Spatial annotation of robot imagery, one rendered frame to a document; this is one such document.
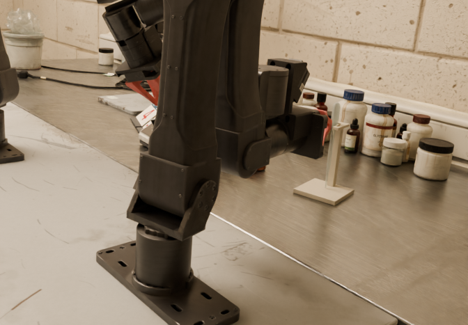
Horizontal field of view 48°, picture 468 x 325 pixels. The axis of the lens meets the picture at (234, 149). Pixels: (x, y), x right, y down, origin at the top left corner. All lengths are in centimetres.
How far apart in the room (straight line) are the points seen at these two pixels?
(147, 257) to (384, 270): 31
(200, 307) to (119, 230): 22
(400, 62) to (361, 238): 66
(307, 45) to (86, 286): 108
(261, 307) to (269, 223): 22
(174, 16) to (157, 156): 15
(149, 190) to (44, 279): 16
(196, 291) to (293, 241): 21
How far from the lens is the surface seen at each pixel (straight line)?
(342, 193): 95
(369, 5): 143
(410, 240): 83
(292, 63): 72
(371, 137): 121
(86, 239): 74
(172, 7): 55
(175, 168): 55
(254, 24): 61
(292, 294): 64
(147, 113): 133
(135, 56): 99
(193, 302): 59
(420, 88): 135
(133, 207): 60
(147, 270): 59
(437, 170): 113
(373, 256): 76
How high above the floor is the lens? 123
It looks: 17 degrees down
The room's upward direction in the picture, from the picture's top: 5 degrees clockwise
